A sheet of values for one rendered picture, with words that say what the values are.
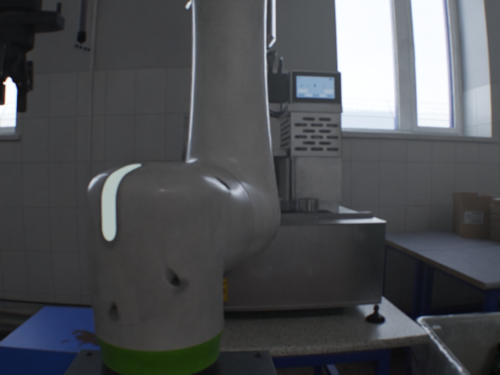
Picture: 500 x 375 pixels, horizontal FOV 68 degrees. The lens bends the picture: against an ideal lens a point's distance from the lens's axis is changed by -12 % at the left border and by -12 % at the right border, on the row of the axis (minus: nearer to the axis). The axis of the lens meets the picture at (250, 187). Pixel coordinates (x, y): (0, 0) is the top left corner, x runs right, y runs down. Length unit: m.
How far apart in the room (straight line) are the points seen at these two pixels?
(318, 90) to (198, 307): 1.03
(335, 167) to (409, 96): 2.22
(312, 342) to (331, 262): 0.22
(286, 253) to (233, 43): 0.68
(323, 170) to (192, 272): 0.98
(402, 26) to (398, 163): 1.22
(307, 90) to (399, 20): 2.37
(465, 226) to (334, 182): 1.48
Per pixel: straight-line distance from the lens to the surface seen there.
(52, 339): 1.50
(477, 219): 2.67
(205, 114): 0.51
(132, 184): 0.35
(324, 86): 1.32
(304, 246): 1.09
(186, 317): 0.37
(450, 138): 3.11
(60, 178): 2.90
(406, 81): 3.48
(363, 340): 1.06
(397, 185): 2.94
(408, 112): 3.44
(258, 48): 0.54
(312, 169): 1.30
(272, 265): 1.09
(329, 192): 1.31
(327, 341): 1.04
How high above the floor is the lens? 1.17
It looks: 3 degrees down
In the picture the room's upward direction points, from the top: straight up
